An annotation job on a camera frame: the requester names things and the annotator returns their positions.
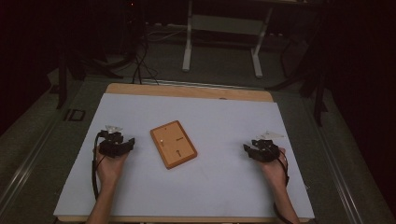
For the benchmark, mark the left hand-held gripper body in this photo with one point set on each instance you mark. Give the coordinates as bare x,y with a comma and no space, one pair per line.
109,143

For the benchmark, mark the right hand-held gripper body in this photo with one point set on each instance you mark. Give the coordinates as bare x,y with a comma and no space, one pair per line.
266,150

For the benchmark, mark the wooden photo frame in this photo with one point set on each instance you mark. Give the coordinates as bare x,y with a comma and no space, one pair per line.
173,144

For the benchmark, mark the person's right hand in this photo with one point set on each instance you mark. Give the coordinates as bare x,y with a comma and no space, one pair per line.
274,172

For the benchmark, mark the person's left hand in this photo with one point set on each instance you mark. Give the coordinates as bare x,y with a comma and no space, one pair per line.
109,169

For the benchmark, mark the white table board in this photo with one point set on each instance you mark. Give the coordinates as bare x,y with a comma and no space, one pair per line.
193,186

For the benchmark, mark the black metal stand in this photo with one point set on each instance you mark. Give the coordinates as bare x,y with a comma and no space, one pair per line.
317,93
62,81

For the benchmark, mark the black rectangular floor bracket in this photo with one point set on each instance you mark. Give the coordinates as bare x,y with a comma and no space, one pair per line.
74,115

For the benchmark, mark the metal floor rail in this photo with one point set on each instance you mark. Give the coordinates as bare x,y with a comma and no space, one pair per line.
25,165
339,177

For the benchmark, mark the white metal stand frame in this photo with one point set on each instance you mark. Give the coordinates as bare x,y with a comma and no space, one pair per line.
190,46

